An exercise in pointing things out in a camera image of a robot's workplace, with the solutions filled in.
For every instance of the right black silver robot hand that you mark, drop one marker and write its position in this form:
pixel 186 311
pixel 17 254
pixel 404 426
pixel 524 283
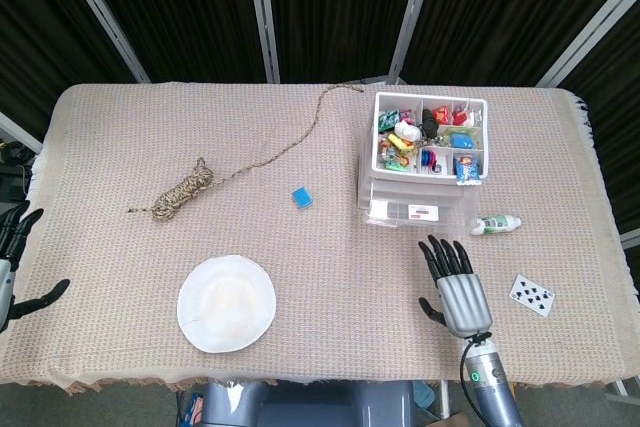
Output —
pixel 462 302

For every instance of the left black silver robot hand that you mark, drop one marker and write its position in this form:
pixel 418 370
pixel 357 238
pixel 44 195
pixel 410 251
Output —
pixel 7 242

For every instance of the clear plastic drawer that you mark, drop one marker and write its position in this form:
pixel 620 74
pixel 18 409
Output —
pixel 450 227

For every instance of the small white paper packet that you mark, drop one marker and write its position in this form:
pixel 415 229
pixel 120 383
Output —
pixel 424 212

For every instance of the white compartment tray with trinkets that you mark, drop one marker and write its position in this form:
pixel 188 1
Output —
pixel 380 174

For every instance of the spades playing card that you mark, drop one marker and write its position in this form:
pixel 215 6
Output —
pixel 532 296

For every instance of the white bottle green label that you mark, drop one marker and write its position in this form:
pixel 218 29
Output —
pixel 495 225

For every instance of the white table leg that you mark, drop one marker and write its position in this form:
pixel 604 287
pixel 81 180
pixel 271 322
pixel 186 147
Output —
pixel 444 399

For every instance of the white square pad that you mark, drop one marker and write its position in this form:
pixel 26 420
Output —
pixel 379 209

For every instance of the blue printed snack packet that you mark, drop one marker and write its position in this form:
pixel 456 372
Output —
pixel 466 170

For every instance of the blue plastic rings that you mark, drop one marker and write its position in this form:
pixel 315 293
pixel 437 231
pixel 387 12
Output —
pixel 427 158

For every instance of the orange green candy packets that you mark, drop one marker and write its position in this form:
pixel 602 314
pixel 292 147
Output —
pixel 397 158

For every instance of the blue green flat packet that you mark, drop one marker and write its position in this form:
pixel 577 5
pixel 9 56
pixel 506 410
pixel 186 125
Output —
pixel 461 139

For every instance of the yellow small item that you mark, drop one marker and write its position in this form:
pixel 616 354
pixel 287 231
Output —
pixel 395 140

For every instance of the white round lump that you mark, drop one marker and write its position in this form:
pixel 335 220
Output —
pixel 409 132

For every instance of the red white packet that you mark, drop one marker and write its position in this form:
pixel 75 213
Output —
pixel 464 116

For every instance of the black pouch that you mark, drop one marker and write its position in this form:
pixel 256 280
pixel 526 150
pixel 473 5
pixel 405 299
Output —
pixel 430 118

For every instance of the red snack packet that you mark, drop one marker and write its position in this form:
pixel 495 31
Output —
pixel 442 115

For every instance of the blue white block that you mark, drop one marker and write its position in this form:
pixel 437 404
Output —
pixel 302 197

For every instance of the grey robot torso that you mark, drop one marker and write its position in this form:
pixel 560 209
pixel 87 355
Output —
pixel 300 404

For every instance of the pink candy wrapper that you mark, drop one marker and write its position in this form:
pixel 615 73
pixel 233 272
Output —
pixel 407 115

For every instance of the green foil packet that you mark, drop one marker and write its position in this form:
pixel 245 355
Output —
pixel 387 121

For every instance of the beige woven tablecloth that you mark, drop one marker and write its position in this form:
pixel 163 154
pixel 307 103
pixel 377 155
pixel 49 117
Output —
pixel 200 147

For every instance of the white paper plate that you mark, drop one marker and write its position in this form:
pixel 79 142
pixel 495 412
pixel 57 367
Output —
pixel 225 304

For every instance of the blue red floor packet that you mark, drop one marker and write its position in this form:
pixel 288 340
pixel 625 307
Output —
pixel 192 409

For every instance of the black pleated curtain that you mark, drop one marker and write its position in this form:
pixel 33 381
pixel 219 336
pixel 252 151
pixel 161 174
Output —
pixel 190 7

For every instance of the white metal frame post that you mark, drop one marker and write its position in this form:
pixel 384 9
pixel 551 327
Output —
pixel 100 12
pixel 590 32
pixel 264 12
pixel 412 12

